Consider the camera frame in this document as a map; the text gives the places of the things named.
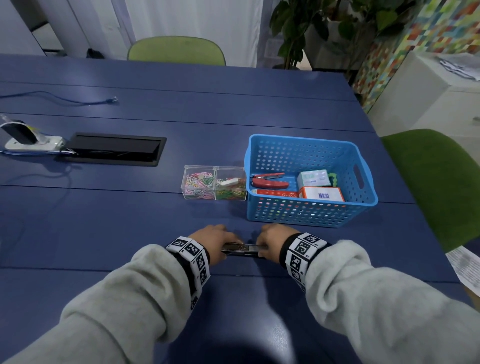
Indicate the person's right hand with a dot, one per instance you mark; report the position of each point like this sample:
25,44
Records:
272,240

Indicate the person's left hand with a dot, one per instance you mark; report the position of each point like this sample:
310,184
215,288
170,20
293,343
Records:
210,236

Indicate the person's left fingers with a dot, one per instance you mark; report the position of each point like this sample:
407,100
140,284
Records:
233,239

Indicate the person's right fingers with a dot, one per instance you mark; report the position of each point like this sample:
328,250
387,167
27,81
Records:
262,243

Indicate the black metal stapler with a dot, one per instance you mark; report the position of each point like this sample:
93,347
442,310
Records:
242,249

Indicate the person's right forearm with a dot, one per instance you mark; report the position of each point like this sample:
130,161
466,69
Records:
378,307

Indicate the person's left forearm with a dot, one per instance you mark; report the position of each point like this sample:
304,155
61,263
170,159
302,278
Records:
93,311

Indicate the right marker-tag wristband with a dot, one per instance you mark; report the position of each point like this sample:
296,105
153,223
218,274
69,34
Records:
302,255

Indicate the marker-tag wristband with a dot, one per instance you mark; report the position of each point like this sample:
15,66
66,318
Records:
192,262
302,255

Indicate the left marker-tag wristband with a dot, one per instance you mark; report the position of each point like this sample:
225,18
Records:
192,262

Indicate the red pencil box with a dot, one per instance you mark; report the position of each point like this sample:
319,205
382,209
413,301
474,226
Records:
275,194

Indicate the clear box with white eraser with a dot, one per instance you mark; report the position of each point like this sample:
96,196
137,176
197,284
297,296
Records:
230,183

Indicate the red stapler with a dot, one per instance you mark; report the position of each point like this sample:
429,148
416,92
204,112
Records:
269,180

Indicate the clear box of coloured paperclips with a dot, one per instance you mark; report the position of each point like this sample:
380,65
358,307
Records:
198,182

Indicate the orange and white box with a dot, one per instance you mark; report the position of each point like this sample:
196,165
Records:
322,194

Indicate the blue perforated plastic basket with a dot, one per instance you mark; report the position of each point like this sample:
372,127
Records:
307,180

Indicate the pale green staple box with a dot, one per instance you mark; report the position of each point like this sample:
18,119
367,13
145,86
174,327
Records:
314,177

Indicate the dark green chair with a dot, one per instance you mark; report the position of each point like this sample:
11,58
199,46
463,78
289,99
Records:
435,180

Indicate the light green chair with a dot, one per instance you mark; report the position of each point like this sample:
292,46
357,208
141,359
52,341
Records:
176,50

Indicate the printed paper sheet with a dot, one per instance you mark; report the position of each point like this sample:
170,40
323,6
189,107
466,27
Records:
465,268

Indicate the white power strip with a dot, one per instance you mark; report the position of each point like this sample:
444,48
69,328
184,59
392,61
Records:
45,143

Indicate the white cabinet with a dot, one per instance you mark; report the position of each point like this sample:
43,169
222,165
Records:
427,97

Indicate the potted green plant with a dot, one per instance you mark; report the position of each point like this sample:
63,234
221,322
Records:
318,26

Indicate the papers on cabinet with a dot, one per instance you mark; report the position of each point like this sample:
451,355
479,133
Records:
459,64

